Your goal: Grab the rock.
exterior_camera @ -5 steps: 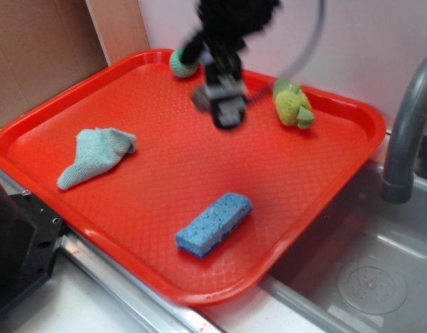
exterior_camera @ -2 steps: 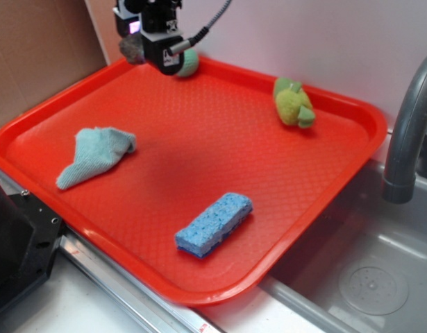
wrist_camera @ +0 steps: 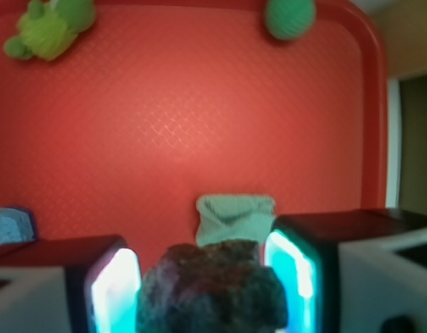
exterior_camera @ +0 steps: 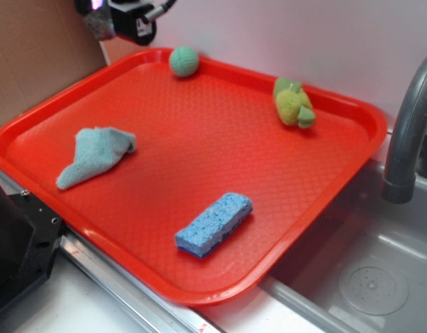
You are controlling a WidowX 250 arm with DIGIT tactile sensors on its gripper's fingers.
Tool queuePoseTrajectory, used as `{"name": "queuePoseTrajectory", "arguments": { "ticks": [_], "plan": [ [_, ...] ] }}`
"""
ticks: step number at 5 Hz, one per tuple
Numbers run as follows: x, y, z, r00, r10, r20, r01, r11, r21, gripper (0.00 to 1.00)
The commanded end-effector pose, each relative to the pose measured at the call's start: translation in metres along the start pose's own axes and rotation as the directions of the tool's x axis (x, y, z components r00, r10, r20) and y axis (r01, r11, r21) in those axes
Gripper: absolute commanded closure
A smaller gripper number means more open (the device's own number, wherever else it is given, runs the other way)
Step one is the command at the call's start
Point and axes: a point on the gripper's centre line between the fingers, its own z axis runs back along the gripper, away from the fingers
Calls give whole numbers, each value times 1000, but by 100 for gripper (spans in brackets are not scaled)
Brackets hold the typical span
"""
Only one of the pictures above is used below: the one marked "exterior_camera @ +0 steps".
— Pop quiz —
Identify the grey plastic sink basin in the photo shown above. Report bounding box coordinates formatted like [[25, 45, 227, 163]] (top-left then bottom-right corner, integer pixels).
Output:
[[260, 162, 427, 332]]

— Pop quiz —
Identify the brown cardboard panel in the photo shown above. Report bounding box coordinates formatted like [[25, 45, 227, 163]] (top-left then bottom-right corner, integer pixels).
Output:
[[0, 1, 106, 127]]

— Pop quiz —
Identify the grey padded gripper finger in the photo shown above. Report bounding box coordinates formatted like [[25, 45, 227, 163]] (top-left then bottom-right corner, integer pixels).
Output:
[[75, 0, 116, 41]]

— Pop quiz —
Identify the green textured ball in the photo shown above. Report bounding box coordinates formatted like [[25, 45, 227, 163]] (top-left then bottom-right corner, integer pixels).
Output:
[[169, 46, 199, 78]]

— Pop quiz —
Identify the grey sink faucet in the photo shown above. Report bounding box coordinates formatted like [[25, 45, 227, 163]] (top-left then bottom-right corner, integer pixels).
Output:
[[382, 56, 427, 204]]

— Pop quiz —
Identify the light blue folded cloth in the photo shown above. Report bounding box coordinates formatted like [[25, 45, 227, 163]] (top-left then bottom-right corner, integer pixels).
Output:
[[56, 127, 137, 190]]

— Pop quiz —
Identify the blue sponge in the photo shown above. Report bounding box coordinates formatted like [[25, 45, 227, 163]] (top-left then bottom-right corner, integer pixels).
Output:
[[174, 193, 253, 259]]

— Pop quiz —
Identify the yellow green plush toy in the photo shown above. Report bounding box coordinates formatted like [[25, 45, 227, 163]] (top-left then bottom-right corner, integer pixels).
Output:
[[273, 77, 316, 129]]

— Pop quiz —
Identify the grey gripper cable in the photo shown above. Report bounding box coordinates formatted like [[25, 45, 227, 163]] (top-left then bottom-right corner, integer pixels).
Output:
[[142, 0, 179, 24]]

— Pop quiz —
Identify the red plastic tray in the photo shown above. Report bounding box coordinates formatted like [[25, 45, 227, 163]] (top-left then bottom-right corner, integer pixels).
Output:
[[0, 49, 387, 307]]

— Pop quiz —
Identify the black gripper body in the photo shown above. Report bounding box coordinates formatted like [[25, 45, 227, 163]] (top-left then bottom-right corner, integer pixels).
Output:
[[108, 1, 157, 46]]

